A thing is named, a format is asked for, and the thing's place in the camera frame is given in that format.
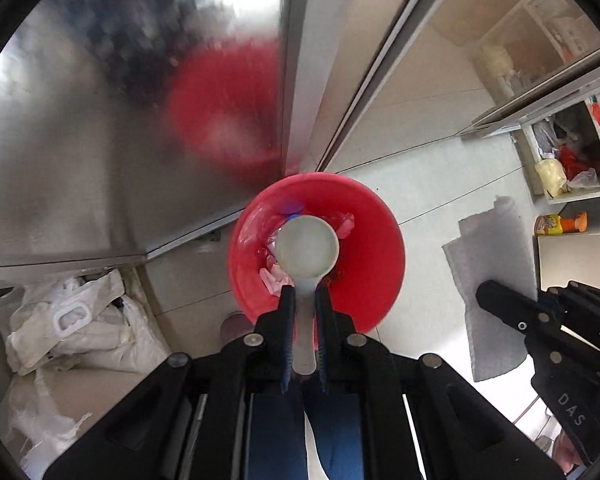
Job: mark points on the white plastic spoon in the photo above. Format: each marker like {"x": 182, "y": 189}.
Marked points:
{"x": 307, "y": 247}

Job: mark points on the storage shelf unit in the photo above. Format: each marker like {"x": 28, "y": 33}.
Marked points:
{"x": 540, "y": 125}

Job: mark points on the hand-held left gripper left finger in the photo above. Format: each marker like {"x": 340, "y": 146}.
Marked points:
{"x": 290, "y": 320}

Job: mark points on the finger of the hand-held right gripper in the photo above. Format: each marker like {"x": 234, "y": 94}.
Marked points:
{"x": 510, "y": 307}
{"x": 595, "y": 310}

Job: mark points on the pale yellow plastic bag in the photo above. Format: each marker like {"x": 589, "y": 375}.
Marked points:
{"x": 551, "y": 179}

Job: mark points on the red plastic bin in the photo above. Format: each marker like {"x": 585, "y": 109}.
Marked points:
{"x": 370, "y": 260}

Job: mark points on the person's right hand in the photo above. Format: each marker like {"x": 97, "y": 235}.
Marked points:
{"x": 569, "y": 455}

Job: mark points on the stainless steel cabinet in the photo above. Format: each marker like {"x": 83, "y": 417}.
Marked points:
{"x": 80, "y": 135}

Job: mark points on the person's leg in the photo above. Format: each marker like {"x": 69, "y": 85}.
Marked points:
{"x": 280, "y": 440}

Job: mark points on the red plastic bag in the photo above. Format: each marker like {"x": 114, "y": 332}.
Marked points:
{"x": 577, "y": 165}

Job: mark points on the orange bottle yellow label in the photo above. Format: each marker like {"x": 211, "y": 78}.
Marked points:
{"x": 560, "y": 224}

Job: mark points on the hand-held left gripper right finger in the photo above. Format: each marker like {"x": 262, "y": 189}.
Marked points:
{"x": 322, "y": 320}

